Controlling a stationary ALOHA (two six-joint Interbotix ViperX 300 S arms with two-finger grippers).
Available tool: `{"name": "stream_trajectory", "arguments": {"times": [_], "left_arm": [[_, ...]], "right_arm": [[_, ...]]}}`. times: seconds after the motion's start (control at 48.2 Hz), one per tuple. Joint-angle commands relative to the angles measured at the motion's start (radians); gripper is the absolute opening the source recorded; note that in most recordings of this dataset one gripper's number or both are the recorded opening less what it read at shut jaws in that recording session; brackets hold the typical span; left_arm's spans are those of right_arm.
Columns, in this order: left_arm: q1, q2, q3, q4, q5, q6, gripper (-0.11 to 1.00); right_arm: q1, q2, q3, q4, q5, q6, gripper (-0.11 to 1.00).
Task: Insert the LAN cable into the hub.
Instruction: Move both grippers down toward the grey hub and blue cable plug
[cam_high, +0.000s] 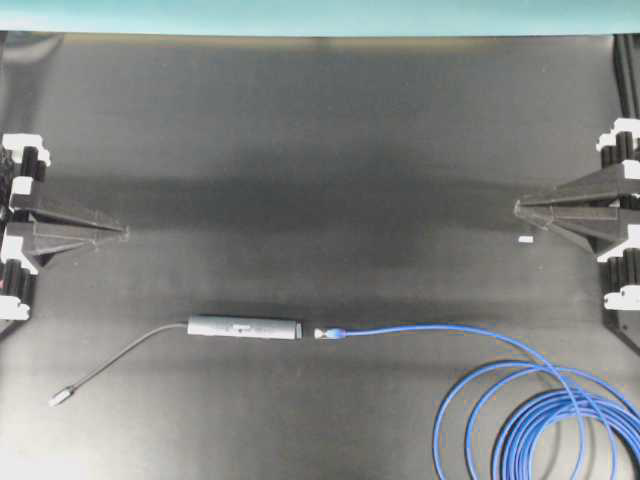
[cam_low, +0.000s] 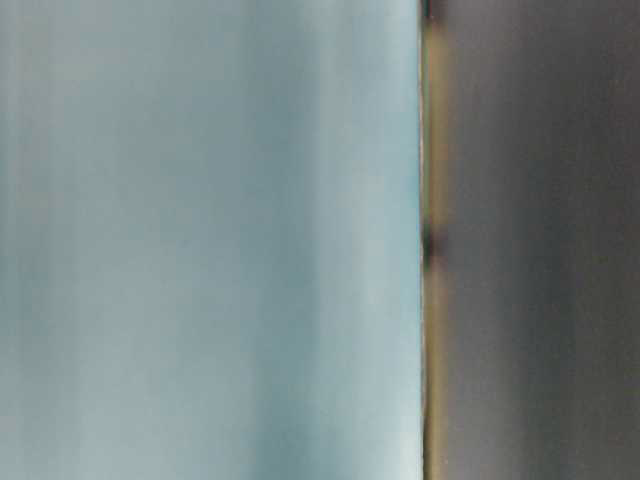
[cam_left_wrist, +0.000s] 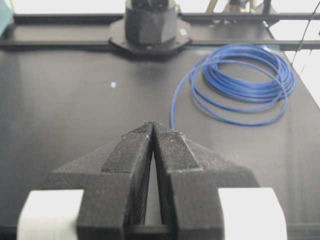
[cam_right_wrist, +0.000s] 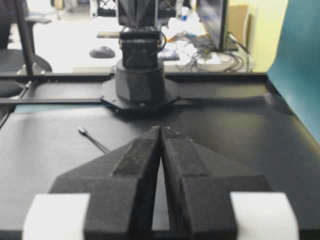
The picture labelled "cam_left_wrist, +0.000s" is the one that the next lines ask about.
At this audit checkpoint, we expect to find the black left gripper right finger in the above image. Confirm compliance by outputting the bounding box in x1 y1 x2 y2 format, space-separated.
152 122 260 240

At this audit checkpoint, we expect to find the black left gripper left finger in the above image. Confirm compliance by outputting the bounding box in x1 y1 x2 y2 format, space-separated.
43 122 153 240

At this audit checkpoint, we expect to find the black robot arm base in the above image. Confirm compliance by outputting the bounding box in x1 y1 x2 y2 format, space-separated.
109 0 192 56

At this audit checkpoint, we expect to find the black aluminium frame rail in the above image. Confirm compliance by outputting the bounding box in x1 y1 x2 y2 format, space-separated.
0 13 320 55

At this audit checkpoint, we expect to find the thin black cable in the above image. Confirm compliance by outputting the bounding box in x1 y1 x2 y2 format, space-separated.
289 4 320 66

